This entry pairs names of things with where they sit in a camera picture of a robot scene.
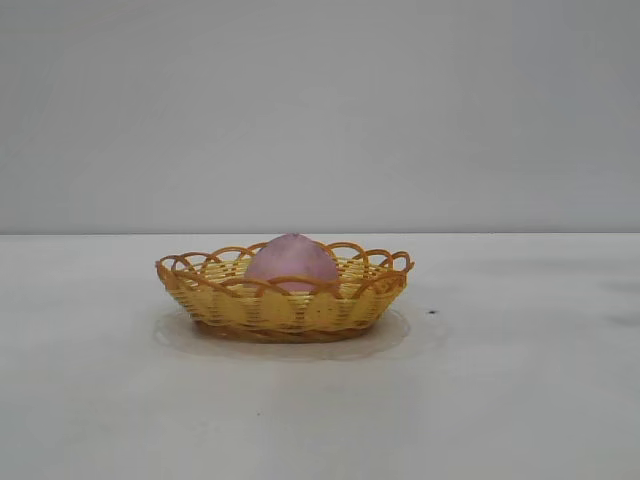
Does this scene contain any yellow woven plastic basket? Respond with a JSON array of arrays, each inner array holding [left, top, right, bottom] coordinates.
[[153, 239, 417, 345]]

